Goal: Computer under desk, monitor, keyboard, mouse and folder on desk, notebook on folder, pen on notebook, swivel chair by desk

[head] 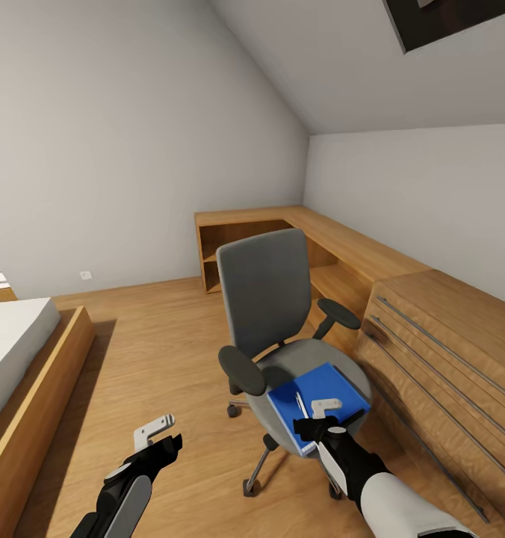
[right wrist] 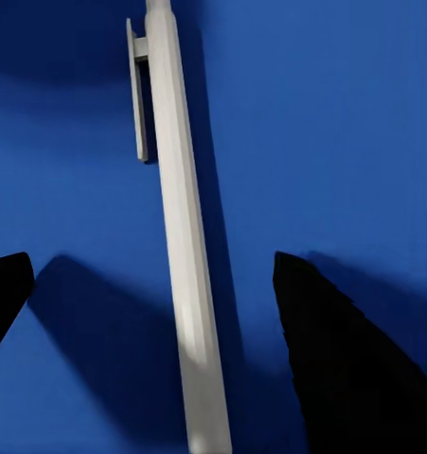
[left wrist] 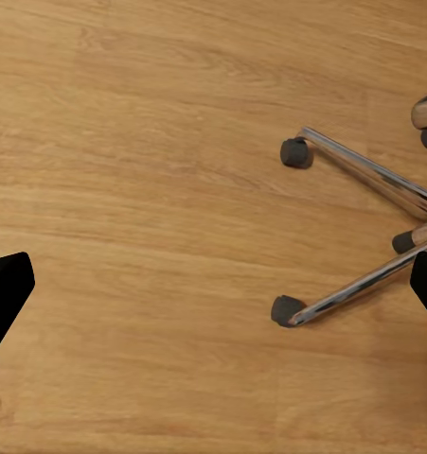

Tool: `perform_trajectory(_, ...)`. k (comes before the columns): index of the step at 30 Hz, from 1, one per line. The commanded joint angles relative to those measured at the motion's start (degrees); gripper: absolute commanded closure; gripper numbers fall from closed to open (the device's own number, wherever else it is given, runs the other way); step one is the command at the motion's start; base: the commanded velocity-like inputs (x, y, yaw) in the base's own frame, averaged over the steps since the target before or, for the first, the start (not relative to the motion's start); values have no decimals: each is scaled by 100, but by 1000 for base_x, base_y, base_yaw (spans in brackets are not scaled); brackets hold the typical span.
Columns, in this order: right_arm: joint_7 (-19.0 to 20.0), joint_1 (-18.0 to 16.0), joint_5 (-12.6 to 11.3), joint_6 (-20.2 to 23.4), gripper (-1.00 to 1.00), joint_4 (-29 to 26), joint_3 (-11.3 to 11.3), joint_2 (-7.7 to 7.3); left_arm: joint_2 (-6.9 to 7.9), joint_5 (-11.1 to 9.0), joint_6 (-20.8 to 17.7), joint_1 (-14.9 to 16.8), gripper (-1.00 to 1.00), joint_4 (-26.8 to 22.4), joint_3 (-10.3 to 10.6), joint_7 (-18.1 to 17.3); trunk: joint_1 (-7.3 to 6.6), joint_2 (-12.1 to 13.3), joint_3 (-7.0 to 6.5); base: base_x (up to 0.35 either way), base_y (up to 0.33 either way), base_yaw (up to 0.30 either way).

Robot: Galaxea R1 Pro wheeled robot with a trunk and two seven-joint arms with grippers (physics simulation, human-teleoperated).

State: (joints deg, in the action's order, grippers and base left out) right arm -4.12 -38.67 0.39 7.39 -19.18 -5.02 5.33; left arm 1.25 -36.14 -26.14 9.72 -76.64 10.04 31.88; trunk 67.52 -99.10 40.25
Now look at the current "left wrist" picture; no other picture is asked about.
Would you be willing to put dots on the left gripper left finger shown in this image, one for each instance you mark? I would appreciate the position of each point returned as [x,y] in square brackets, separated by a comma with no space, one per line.
[16,283]

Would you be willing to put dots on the swivel chair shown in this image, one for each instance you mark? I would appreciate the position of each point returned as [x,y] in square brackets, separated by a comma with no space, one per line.
[287,311]

